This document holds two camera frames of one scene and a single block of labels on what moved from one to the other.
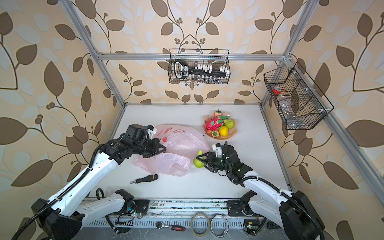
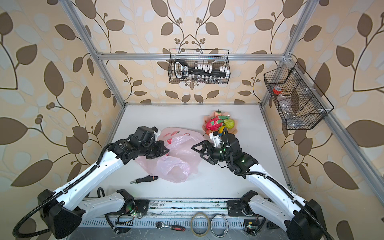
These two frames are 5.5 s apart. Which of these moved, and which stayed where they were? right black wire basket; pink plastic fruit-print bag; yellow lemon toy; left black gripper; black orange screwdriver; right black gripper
Moved: pink plastic fruit-print bag; right black gripper
Stayed: yellow lemon toy; black orange screwdriver; left black gripper; right black wire basket
